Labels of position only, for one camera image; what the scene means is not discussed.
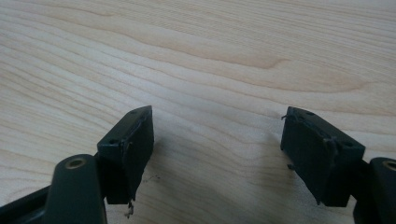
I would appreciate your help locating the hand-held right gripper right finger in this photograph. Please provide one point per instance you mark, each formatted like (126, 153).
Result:
(317, 155)

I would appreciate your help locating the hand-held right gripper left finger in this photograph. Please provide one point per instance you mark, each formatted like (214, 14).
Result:
(127, 155)

